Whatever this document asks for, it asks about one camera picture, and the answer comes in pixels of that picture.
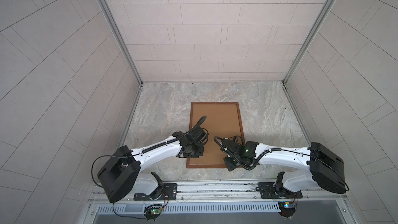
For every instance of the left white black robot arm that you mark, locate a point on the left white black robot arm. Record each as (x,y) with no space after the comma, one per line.
(123,172)

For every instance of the corner aluminium post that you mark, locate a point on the corner aluminium post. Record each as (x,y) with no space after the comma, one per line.
(327,6)
(119,39)

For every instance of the brown wooden picture frame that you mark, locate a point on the brown wooden picture frame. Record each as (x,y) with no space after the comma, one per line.
(217,103)

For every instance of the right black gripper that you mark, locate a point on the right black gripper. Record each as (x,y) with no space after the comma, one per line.
(230,168)

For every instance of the left corner aluminium post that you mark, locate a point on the left corner aluminium post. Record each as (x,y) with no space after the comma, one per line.
(119,39)

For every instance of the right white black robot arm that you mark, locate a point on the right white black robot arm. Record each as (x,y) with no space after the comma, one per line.
(315,166)

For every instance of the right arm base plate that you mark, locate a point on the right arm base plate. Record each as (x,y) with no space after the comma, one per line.
(268,191)

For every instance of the aluminium mounting rail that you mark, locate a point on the aluminium mounting rail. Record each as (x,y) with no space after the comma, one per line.
(218,191)

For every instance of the left controller circuit board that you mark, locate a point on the left controller circuit board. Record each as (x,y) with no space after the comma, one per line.
(155,209)

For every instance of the right corner aluminium post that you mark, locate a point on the right corner aluminium post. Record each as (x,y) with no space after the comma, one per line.
(327,6)

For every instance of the right controller circuit board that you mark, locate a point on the right controller circuit board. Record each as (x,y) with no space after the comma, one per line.
(287,209)

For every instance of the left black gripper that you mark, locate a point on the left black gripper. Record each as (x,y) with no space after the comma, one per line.
(200,153)

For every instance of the brown cardboard backing board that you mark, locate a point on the brown cardboard backing board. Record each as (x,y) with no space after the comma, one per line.
(217,118)

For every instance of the controller circuit board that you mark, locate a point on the controller circuit board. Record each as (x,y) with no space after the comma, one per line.
(155,209)
(287,209)

